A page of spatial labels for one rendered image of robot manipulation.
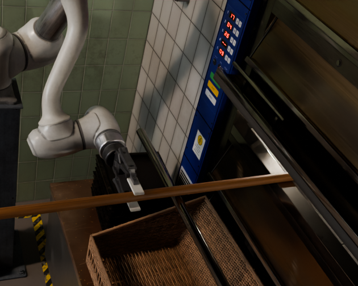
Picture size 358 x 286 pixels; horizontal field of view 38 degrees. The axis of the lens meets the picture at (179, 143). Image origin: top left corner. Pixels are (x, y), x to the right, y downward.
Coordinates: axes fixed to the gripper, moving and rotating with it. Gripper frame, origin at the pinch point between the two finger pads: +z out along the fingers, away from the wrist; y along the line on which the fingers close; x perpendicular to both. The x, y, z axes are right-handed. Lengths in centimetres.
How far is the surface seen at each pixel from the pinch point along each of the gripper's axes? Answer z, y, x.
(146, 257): -24, 61, -24
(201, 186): 1.1, -1.1, -21.2
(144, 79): -114, 33, -51
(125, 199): 1.6, -0.4, 3.3
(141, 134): -30.5, 2.2, -13.4
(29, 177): -123, 100, 3
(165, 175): -8.9, 2.1, -13.7
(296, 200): 10, 2, -53
